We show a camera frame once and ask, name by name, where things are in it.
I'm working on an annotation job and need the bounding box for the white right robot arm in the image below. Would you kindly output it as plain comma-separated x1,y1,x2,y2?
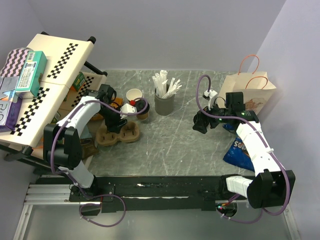
193,89,296,209

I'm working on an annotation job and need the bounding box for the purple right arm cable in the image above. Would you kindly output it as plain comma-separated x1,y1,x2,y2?
195,74,291,223

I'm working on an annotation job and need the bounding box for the black coffee cup lid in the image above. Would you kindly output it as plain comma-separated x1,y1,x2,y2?
135,99,150,115

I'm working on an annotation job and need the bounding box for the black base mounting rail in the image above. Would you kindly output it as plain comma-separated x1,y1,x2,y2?
69,175,234,213

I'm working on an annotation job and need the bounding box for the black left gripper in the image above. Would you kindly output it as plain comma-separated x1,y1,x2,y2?
98,105,128,134

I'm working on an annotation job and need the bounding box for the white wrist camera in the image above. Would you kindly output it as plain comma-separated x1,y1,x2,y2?
202,89,219,110
120,103,137,119

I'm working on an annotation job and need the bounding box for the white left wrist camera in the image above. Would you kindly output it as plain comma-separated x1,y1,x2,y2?
120,103,137,119

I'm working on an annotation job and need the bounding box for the blue chips bag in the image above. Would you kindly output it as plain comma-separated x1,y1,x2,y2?
222,123,255,172

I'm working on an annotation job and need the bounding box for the cardboard cup carrier tray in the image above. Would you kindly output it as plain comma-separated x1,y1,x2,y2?
95,121,140,147

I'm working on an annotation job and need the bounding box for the green box middle shelf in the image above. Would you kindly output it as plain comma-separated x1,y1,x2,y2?
70,71,86,92

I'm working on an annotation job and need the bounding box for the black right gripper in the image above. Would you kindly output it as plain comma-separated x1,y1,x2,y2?
192,98,231,134

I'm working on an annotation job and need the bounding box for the brown paper takeout bag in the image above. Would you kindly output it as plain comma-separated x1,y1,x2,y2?
217,67,277,114

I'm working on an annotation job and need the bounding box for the cream checkered shelf rack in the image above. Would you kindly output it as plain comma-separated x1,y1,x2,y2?
0,32,108,169

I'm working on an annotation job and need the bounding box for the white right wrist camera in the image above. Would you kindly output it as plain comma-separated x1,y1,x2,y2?
202,89,219,110

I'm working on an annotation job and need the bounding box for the orange snack bag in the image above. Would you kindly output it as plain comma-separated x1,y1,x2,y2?
90,97,123,121

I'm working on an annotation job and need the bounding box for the teal cardboard box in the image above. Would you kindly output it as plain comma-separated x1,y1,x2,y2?
15,51,47,99

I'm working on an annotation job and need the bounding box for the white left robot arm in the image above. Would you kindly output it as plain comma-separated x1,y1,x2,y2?
43,84,127,201

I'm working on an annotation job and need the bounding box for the purple product box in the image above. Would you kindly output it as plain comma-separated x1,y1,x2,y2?
0,97,22,133

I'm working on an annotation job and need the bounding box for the paper coffee cup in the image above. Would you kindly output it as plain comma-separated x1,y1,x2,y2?
135,100,150,121
125,88,143,102

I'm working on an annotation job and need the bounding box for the pink wavy patterned can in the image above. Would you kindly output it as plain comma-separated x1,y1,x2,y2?
0,47,31,78

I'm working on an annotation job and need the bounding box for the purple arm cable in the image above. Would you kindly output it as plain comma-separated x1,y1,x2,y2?
195,74,291,223
49,97,150,228

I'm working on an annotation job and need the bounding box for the grey straw holder cup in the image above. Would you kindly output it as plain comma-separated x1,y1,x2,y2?
154,89,175,116

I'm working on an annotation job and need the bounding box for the silver grey small box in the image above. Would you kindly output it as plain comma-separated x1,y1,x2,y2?
0,76,19,103

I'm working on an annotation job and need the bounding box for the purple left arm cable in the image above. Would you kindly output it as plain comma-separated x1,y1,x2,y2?
49,97,150,228

